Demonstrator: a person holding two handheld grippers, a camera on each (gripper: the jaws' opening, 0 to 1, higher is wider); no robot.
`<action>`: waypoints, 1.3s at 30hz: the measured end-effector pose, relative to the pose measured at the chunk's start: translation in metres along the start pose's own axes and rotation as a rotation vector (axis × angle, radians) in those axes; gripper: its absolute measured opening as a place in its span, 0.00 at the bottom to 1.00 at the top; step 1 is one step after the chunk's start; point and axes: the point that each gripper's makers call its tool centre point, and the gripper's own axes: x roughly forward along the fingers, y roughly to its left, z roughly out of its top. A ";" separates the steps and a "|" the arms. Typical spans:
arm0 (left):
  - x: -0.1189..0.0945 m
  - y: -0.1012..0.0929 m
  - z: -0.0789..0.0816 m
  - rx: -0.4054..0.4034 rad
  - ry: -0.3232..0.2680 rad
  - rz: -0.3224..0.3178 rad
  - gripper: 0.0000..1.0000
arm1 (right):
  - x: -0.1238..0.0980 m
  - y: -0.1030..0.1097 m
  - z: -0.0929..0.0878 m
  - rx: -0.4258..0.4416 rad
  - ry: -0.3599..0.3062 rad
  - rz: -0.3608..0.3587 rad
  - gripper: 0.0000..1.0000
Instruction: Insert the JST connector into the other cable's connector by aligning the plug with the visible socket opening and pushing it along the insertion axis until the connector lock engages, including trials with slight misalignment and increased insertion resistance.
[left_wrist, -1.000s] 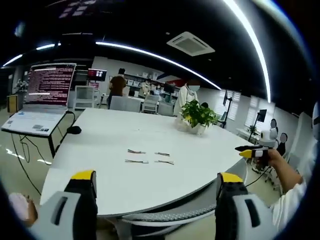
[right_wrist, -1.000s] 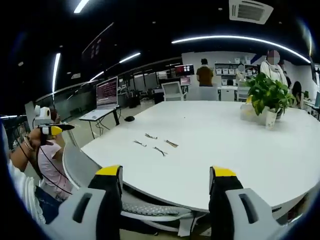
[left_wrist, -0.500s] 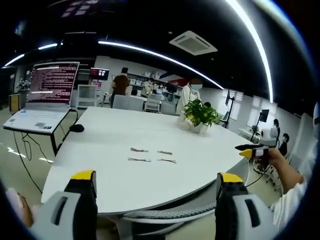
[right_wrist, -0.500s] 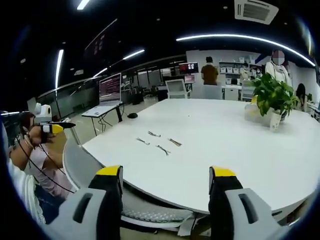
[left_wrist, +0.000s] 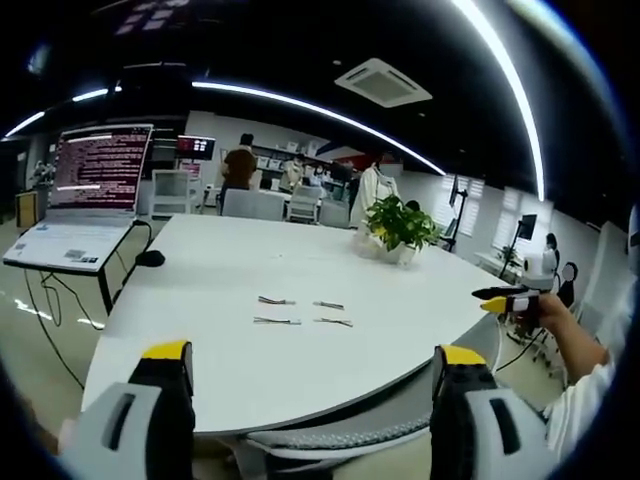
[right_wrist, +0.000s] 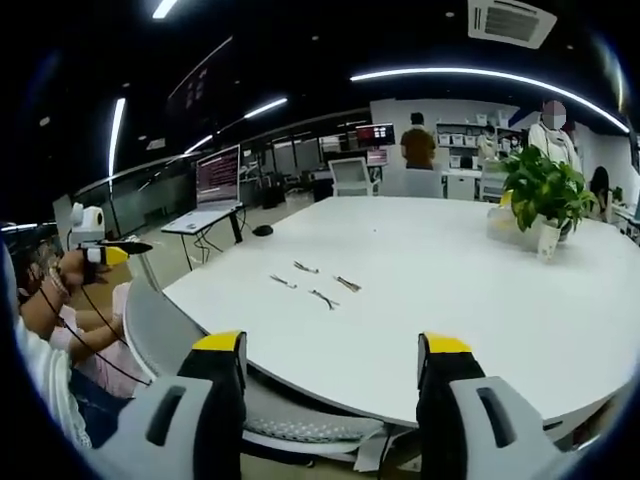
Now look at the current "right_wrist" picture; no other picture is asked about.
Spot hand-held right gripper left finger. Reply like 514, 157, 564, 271
93, 329, 249, 480

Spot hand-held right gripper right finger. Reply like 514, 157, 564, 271
416, 330, 584, 480

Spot person's left hand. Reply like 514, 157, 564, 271
55, 248, 112, 289

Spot white standing desk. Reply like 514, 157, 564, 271
160, 201, 247, 272

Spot grey mesh office chair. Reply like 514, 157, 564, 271
121, 276, 387, 452

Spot person's pink clothing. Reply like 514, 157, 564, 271
48, 281, 152, 399

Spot person's blue jeans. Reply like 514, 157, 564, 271
69, 367, 137, 449

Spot large monitor with text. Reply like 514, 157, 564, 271
194, 144, 242, 212

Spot person's white sleeve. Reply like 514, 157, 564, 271
0, 239, 94, 449

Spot white plant pot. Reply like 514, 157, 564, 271
536, 221, 562, 262

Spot clear plastic box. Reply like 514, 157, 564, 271
486, 205, 524, 242

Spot white office chair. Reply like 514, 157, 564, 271
326, 156, 382, 198

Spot green potted plant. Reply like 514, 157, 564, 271
498, 144, 600, 234

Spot white storage shelf with bins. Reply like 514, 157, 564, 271
435, 119, 482, 170

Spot monitor with red screen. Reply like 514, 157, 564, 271
355, 123, 396, 150

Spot ceiling air conditioner vent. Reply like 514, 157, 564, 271
466, 0, 559, 51

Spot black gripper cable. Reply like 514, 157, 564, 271
37, 279, 153, 387

